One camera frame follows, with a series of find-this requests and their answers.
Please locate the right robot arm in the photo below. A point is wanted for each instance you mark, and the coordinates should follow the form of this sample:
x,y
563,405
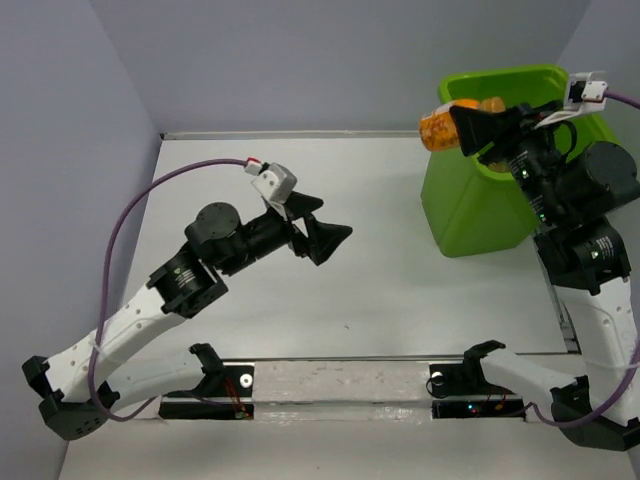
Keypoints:
x,y
585,258

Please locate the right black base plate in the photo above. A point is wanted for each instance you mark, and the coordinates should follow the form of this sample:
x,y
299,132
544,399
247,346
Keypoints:
x,y
456,397

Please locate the green plastic bin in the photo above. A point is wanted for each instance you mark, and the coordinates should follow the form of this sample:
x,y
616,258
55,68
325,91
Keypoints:
x,y
473,204

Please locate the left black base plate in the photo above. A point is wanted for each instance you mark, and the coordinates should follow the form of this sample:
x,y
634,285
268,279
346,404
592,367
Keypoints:
x,y
230,400

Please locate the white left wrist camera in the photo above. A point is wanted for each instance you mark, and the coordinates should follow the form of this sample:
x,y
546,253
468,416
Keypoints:
x,y
275,183

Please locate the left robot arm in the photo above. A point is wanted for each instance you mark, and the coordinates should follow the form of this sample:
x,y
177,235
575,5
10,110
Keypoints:
x,y
84,386

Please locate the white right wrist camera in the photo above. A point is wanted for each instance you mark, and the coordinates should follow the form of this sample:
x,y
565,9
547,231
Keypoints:
x,y
584,95

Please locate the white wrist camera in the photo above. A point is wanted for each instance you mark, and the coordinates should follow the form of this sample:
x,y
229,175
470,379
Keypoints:
x,y
584,95
275,183

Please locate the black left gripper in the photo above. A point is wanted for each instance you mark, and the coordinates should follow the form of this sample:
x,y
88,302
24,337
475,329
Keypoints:
x,y
322,238

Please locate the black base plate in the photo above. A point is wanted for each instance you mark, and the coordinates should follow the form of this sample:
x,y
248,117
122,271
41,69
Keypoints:
x,y
456,397
230,400

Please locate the short orange juice bottle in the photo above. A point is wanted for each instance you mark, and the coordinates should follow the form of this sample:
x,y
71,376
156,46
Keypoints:
x,y
437,129

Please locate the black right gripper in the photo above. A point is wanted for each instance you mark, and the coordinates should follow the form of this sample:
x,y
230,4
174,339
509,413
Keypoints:
x,y
478,129

